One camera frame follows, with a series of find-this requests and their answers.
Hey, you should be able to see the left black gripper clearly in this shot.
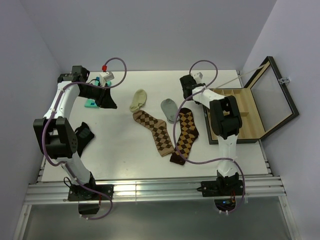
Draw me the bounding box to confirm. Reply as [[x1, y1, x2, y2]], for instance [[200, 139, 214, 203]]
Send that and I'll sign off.
[[78, 82, 118, 109]]

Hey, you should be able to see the brown tan argyle sock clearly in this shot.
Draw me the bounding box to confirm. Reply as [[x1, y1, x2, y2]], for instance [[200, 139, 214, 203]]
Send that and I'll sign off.
[[132, 110, 174, 157]]

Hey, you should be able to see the black compartment storage box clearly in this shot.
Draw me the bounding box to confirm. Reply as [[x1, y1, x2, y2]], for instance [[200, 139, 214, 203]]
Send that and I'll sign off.
[[212, 56, 300, 144]]

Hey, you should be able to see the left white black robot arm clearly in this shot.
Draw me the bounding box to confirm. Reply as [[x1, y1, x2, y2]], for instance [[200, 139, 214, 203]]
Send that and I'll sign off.
[[33, 65, 117, 200]]

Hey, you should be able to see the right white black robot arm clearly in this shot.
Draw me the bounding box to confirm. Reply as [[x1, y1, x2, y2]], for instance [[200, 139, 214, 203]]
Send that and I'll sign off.
[[179, 74, 242, 195]]

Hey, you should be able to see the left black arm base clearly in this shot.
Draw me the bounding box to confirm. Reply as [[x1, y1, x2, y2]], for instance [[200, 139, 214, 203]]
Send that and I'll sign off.
[[64, 174, 115, 216]]

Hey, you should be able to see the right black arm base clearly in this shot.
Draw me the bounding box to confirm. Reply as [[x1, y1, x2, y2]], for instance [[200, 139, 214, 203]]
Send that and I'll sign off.
[[196, 172, 245, 215]]

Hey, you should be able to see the teal patterned sock pair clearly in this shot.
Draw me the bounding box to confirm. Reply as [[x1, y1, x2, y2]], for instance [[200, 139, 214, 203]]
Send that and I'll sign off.
[[84, 76, 106, 109]]

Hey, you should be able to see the grey ankle sock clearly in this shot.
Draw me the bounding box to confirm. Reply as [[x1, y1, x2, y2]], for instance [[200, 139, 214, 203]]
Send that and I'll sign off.
[[160, 98, 178, 124]]

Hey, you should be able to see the cream ankle sock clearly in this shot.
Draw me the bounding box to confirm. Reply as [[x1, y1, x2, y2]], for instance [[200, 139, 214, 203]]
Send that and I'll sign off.
[[129, 89, 147, 113]]

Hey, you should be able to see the dark brown argyle sock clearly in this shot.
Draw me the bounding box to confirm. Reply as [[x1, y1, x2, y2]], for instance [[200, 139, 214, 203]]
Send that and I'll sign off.
[[170, 107, 199, 166]]

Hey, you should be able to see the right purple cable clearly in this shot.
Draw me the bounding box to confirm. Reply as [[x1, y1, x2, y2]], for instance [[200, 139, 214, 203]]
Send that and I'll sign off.
[[171, 59, 246, 215]]

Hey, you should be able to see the purple cable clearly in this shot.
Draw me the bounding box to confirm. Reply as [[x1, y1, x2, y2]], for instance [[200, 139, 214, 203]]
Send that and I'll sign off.
[[171, 59, 246, 215], [39, 57, 127, 221]]

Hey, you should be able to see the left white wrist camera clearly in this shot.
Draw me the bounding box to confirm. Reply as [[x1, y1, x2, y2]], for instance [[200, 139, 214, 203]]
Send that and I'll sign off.
[[99, 71, 115, 82]]

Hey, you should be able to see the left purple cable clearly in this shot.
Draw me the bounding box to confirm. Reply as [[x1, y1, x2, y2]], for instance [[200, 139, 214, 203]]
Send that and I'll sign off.
[[39, 57, 127, 221]]

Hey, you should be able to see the metal wall latch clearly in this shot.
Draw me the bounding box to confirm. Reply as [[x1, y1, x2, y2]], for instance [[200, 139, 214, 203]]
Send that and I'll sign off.
[[278, 77, 290, 85]]

